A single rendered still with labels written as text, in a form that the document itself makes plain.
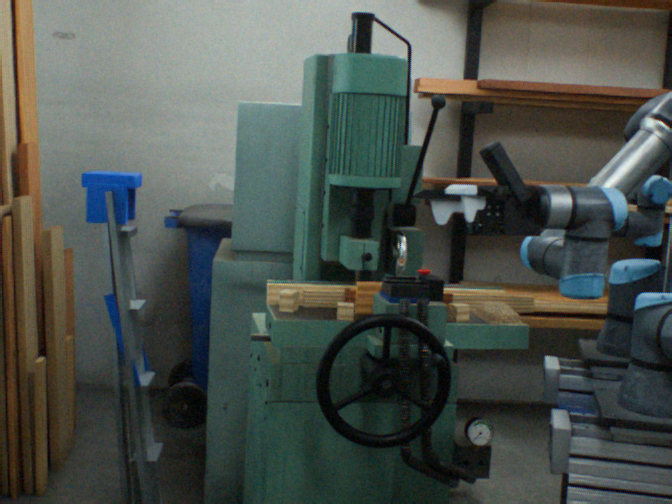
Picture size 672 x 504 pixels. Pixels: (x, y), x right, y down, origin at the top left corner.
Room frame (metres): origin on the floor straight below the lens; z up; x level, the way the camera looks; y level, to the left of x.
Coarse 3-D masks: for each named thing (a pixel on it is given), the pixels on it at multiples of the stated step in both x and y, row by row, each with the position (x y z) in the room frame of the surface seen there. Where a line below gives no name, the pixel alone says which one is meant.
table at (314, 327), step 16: (272, 320) 2.07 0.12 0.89; (288, 320) 2.04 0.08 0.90; (304, 320) 2.04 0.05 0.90; (320, 320) 2.05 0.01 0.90; (336, 320) 2.06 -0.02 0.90; (448, 320) 2.13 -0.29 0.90; (480, 320) 2.15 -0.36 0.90; (272, 336) 2.05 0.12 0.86; (288, 336) 2.04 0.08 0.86; (304, 336) 2.04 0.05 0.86; (320, 336) 2.05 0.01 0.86; (368, 336) 2.05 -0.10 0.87; (448, 336) 2.10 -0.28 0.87; (464, 336) 2.10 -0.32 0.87; (480, 336) 2.11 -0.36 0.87; (496, 336) 2.12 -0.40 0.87; (512, 336) 2.12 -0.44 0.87; (416, 352) 1.99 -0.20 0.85; (448, 352) 2.00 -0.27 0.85
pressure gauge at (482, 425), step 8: (472, 424) 2.04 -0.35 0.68; (480, 424) 2.05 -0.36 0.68; (488, 424) 2.05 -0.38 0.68; (464, 432) 2.07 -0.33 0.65; (472, 432) 2.04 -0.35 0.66; (488, 432) 2.05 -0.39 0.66; (472, 440) 2.05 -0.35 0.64; (480, 440) 2.05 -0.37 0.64; (488, 440) 2.05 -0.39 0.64; (472, 448) 2.07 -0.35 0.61
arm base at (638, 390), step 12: (636, 360) 1.77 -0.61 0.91; (636, 372) 1.76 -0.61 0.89; (648, 372) 1.74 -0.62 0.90; (660, 372) 1.73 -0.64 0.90; (624, 384) 1.78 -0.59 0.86; (636, 384) 1.76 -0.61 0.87; (648, 384) 1.73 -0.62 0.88; (660, 384) 1.73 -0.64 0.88; (624, 396) 1.76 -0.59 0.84; (636, 396) 1.76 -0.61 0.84; (648, 396) 1.73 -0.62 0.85; (660, 396) 1.72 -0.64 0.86; (624, 408) 1.76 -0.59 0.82; (636, 408) 1.73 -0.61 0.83; (648, 408) 1.72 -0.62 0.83; (660, 408) 1.71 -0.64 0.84
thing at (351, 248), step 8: (344, 240) 2.25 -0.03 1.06; (352, 240) 2.19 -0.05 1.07; (360, 240) 2.20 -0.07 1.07; (368, 240) 2.20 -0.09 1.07; (344, 248) 2.24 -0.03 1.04; (352, 248) 2.17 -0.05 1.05; (360, 248) 2.18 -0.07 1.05; (368, 248) 2.18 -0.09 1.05; (376, 248) 2.18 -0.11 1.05; (344, 256) 2.23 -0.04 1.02; (352, 256) 2.17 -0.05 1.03; (360, 256) 2.18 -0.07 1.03; (376, 256) 2.18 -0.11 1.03; (344, 264) 2.23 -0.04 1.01; (352, 264) 2.18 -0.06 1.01; (360, 264) 2.18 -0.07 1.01; (368, 264) 2.18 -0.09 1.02; (376, 264) 2.19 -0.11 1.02; (360, 272) 2.22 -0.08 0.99
